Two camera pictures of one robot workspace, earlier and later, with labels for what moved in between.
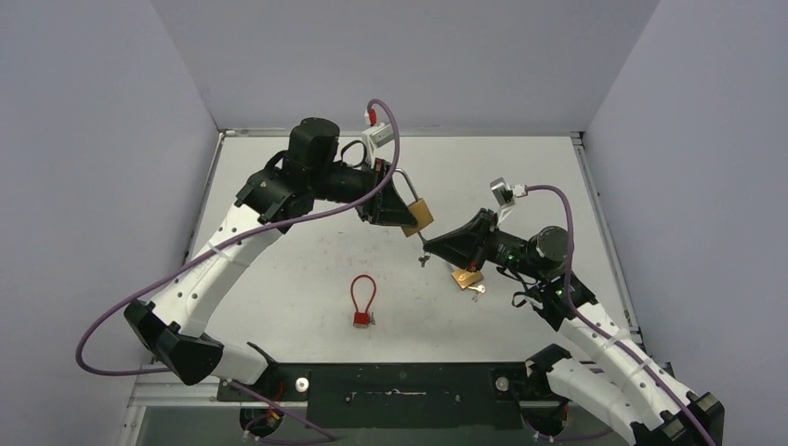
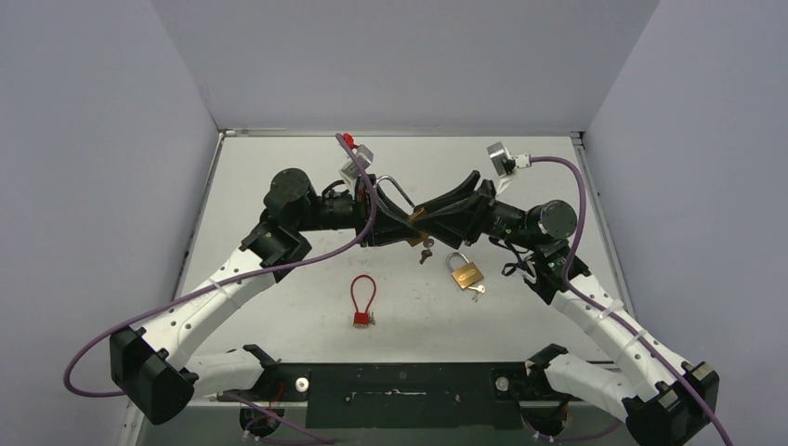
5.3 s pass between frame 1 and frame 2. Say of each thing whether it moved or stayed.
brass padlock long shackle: moved
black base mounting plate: stayed
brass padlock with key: stayed
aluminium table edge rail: stayed
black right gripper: moved
